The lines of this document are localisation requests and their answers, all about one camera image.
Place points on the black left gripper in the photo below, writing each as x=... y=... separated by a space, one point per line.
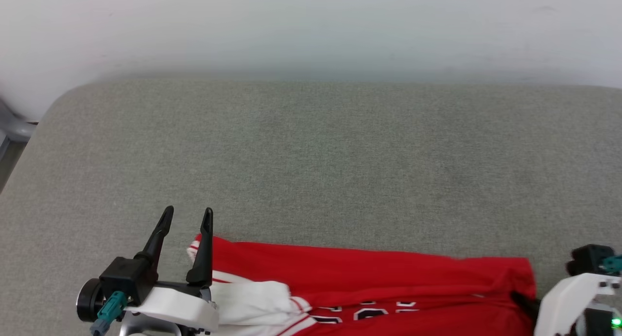
x=90 y=299

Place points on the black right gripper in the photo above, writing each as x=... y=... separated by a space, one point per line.
x=602 y=324

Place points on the red and white jersey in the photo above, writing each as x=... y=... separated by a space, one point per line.
x=388 y=277

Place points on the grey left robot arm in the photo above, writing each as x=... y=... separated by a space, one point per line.
x=141 y=328

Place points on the grey fabric sofa cushion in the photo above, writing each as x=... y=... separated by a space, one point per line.
x=340 y=170

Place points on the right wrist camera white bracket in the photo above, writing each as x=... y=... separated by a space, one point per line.
x=563 y=297

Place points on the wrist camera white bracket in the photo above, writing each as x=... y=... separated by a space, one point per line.
x=175 y=307
x=563 y=297

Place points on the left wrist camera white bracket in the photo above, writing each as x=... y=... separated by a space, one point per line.
x=175 y=307

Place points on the teal left camera connector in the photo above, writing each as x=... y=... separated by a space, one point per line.
x=114 y=304

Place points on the teal camera connector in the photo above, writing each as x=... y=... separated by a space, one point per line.
x=613 y=264
x=114 y=304

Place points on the teal right camera connector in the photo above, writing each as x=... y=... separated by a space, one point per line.
x=613 y=264

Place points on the grey chair frame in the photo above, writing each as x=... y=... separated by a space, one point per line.
x=12 y=132

